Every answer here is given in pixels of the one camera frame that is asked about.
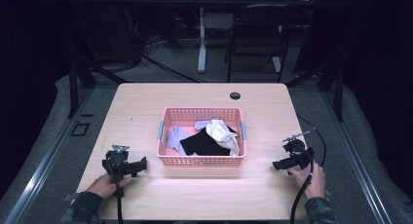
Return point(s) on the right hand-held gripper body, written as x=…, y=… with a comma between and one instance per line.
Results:
x=298, y=154

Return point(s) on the person's left hand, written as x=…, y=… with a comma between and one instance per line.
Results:
x=105, y=185

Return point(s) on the black metal stand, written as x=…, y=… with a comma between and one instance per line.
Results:
x=74, y=87
x=337, y=87

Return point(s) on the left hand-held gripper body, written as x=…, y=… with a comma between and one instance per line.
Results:
x=117, y=159

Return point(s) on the person's right hand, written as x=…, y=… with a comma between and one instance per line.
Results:
x=312, y=181

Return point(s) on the pink plastic basket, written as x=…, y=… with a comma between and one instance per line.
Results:
x=201, y=160

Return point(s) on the black sock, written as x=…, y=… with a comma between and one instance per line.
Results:
x=203, y=144

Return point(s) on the lavender sock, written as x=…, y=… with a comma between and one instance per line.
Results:
x=202, y=124
x=176, y=138

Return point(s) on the white sock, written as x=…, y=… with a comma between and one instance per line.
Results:
x=222, y=133

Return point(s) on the black folding chair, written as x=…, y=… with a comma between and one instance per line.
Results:
x=259, y=35

